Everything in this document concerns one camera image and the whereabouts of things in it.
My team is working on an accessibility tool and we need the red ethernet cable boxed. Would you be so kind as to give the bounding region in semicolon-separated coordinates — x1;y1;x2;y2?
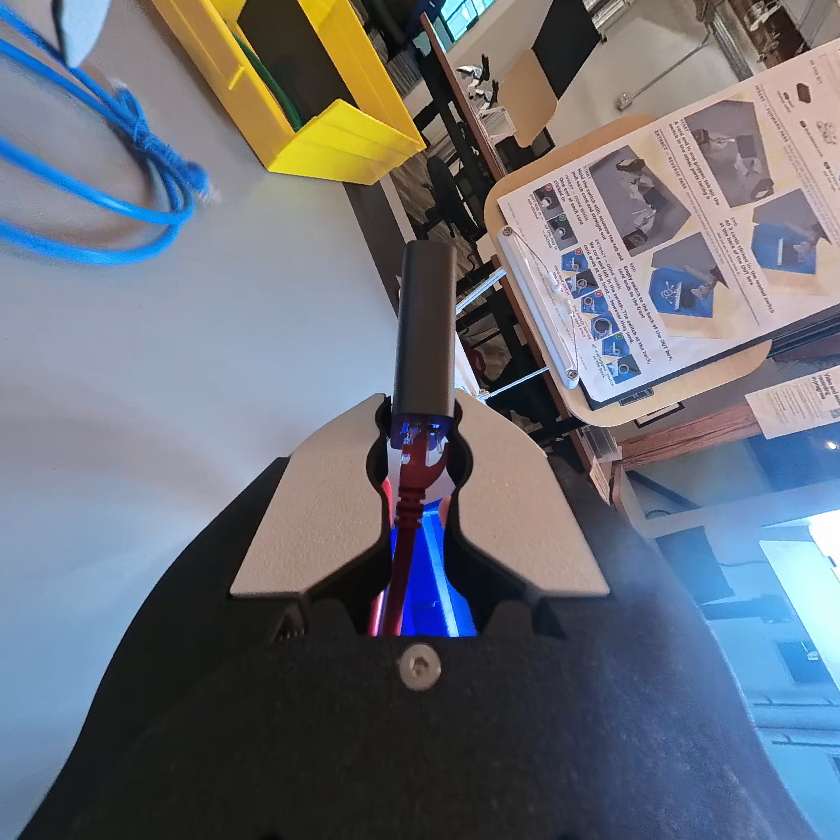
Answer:
379;425;451;639

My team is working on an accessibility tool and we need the printed instruction poster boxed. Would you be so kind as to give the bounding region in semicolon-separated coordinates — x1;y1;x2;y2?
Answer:
497;39;840;411

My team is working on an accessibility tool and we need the white clip bar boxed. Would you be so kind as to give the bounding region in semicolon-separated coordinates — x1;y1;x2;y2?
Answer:
497;225;580;390

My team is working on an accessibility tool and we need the blue ethernet cable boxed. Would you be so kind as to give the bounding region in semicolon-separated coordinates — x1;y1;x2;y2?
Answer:
0;0;222;266

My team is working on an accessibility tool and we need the wooden poster board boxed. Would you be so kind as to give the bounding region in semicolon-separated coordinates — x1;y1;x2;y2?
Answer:
483;115;773;429

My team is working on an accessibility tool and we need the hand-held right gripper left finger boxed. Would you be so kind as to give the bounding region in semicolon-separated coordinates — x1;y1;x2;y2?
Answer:
230;392;398;598

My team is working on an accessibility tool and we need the small printed paper sheet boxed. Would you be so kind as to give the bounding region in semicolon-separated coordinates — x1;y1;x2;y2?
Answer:
745;366;840;440

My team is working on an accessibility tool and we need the black network switch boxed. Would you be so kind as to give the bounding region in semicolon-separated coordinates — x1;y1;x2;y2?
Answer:
389;241;459;454

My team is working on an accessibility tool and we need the wooden chair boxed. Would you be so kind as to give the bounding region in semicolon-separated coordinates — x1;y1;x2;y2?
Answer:
495;49;560;149

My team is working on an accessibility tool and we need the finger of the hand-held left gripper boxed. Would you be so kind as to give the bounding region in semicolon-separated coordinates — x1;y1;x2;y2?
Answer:
52;0;110;68

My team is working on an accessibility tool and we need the black flat box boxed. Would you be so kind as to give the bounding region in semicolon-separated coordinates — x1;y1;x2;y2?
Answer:
236;0;360;127

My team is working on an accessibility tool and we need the yellow plastic bin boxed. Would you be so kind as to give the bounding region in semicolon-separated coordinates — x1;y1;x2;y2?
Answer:
151;0;427;186

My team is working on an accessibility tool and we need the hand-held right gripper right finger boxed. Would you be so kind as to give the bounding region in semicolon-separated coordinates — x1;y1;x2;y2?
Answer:
446;388;613;599

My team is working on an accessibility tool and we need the blue plastic bin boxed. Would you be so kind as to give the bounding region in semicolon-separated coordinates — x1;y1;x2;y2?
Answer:
369;478;478;639

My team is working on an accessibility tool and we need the green cable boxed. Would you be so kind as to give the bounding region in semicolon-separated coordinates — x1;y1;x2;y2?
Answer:
226;20;305;132

